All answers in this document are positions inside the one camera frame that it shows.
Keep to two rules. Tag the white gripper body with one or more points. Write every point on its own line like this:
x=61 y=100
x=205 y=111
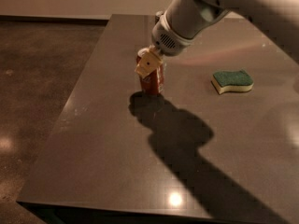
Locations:
x=168 y=40

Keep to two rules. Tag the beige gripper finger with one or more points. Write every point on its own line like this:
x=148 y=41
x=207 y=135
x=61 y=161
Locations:
x=149 y=62

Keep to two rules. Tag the red coke can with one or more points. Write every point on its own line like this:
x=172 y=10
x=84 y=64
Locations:
x=153 y=84

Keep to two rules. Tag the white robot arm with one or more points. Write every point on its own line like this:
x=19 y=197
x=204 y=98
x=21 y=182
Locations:
x=277 y=19

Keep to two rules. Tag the silver blue energy drink can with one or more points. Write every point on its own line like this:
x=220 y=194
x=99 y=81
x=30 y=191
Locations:
x=158 y=15

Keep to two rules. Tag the green yellow sponge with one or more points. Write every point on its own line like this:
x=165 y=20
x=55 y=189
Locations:
x=232 y=81

